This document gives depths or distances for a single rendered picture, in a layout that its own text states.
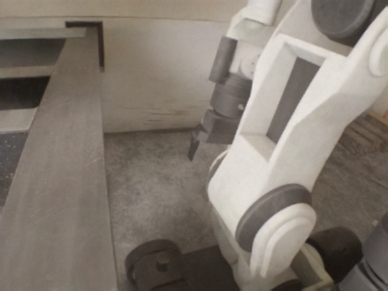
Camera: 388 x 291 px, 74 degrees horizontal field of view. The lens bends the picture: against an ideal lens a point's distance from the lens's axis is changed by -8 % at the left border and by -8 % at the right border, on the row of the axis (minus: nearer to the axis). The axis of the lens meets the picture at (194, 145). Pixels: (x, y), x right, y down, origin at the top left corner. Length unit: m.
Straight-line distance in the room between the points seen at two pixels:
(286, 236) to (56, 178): 0.35
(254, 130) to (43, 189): 0.33
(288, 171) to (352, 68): 0.16
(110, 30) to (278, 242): 1.46
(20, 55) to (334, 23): 1.58
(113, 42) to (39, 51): 0.41
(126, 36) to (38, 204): 1.38
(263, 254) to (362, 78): 0.28
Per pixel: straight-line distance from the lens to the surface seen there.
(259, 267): 0.49
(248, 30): 0.65
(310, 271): 0.82
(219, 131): 0.63
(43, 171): 0.48
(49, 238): 0.37
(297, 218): 0.43
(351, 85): 0.37
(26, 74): 0.94
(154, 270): 0.86
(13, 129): 0.62
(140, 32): 1.70
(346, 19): 0.41
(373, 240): 0.38
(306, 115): 0.36
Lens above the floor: 0.93
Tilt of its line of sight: 32 degrees down
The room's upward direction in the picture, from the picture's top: 6 degrees clockwise
